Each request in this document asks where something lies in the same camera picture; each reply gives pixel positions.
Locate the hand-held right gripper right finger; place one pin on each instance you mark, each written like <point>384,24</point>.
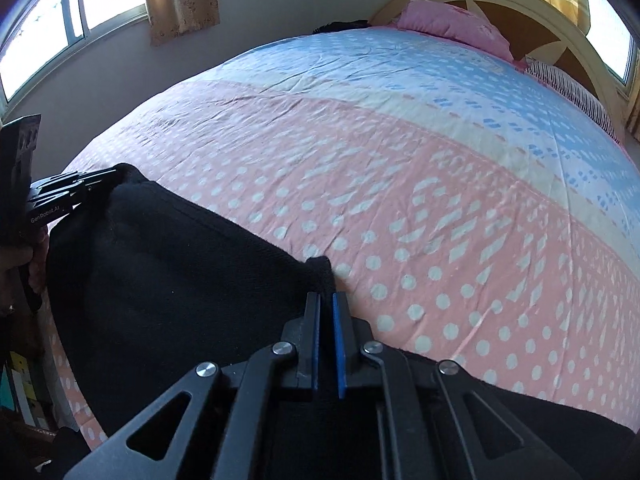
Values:
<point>340,345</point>

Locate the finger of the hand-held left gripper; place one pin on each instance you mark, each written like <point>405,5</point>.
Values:
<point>65,200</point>
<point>70,182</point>

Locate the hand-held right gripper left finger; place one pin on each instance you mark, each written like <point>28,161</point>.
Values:
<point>315,345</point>

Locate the black pants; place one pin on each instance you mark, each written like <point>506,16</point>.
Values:
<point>165,270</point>

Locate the person's left hand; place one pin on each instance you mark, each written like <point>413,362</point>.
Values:
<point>10,280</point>

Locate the pink blue dotted bed sheet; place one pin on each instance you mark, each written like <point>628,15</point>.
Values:
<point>400,185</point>

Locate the stack of coloured boxes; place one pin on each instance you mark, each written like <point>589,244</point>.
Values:
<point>22,390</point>

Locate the yellow patterned curtain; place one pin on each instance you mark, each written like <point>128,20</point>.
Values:
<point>180,0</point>

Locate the dark cloth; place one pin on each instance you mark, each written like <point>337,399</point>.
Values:
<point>340,26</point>

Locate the pink pillow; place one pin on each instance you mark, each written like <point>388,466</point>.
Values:
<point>440,20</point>

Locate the striped pillow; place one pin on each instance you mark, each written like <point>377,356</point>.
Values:
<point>570,85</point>

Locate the cream wooden headboard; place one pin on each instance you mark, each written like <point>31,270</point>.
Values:
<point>520,35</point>

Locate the window behind headboard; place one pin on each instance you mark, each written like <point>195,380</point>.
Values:
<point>612,35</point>

